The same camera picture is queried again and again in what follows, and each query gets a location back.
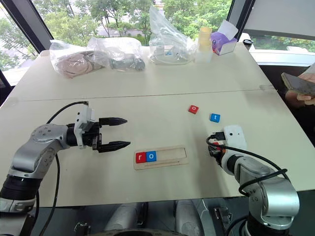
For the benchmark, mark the person's bare hand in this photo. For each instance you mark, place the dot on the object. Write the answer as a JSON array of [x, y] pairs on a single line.
[[299, 97]]

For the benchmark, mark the plastic bag with gray object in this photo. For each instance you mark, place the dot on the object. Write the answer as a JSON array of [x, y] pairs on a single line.
[[128, 64]]

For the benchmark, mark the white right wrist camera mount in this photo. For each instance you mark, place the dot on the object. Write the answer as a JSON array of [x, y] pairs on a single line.
[[235, 136]]

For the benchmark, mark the blue t letter block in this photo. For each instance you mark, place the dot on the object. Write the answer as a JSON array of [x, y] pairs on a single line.
[[214, 117]]

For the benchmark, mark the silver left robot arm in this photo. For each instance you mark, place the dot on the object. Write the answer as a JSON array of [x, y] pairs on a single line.
[[27, 157]]

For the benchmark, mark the yellow plastic cup stack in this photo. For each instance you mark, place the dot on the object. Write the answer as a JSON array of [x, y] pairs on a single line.
[[205, 38]]

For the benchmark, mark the plastic bag with beige cloth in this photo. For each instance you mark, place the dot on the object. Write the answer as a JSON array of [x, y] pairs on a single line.
[[73, 62]]

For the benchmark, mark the gray rounded robot leg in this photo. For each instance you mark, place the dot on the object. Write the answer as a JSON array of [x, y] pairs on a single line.
[[124, 216], [188, 216]]

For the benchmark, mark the red r letter block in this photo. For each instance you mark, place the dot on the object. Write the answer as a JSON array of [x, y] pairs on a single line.
[[140, 157]]

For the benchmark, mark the purple tissue box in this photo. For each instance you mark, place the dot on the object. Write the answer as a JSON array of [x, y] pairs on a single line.
[[222, 44]]

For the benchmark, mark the dark smartphone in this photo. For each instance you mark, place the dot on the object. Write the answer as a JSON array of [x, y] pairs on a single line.
[[296, 84]]

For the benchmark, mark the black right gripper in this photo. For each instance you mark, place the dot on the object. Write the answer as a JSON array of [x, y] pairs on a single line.
[[213, 153]]

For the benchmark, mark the red o letter block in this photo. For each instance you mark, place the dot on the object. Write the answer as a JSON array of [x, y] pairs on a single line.
[[193, 109]]

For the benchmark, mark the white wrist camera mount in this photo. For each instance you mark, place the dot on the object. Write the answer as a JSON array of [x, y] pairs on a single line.
[[235, 136], [83, 120]]

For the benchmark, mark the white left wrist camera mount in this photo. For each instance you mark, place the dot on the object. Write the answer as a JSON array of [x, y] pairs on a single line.
[[83, 120]]

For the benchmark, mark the blue o letter block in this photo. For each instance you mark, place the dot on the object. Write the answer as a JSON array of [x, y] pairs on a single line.
[[151, 156]]

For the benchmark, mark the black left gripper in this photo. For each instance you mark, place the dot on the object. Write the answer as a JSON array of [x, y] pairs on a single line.
[[92, 140]]

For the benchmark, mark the small black cylinder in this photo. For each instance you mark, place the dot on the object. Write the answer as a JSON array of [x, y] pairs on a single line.
[[248, 44]]

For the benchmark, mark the dark window frame post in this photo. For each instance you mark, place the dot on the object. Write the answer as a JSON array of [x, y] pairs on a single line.
[[240, 13], [29, 22]]

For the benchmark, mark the wooden letter tray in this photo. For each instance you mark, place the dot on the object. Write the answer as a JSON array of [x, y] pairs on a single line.
[[172, 153]]

